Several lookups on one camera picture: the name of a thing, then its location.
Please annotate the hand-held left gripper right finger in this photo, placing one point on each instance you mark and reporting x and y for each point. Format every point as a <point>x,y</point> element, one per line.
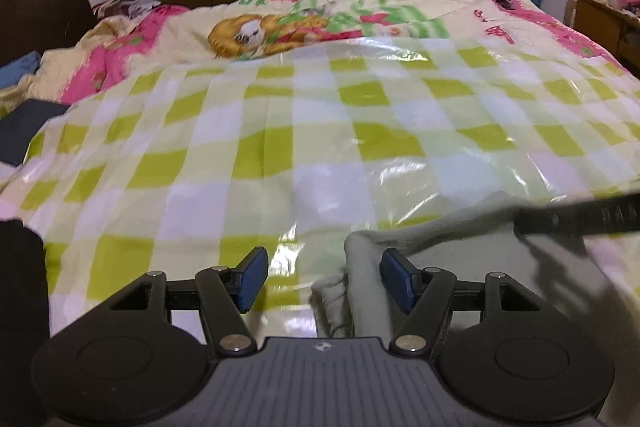
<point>397,279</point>

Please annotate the green checkered plastic sheet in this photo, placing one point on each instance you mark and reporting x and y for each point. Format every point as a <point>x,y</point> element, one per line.
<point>300,142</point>

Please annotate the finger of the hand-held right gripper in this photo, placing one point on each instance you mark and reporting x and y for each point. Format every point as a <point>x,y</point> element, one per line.
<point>575,218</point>

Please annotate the folded black garment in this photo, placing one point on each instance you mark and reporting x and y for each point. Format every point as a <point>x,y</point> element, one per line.
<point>20,287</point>

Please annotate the grey pants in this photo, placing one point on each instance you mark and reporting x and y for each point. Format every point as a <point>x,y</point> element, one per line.
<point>365,287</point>

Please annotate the folded dark blue garment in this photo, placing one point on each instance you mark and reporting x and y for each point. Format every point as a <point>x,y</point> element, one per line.
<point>25,127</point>

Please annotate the patterned pillow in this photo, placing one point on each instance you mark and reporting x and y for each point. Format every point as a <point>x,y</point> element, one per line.
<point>120,5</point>

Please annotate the blue pillow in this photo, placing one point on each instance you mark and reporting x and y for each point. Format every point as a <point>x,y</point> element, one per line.
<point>20,69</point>

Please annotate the printed cartoon blanket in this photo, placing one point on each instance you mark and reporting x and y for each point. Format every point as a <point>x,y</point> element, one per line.
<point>240,34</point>

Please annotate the wooden desk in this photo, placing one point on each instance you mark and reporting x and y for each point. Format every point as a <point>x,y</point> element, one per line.
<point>607,24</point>

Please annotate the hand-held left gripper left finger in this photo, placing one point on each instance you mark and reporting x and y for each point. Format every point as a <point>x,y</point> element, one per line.
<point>252,278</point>

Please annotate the dark wooden headboard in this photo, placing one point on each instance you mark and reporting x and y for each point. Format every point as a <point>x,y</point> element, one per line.
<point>40,2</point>

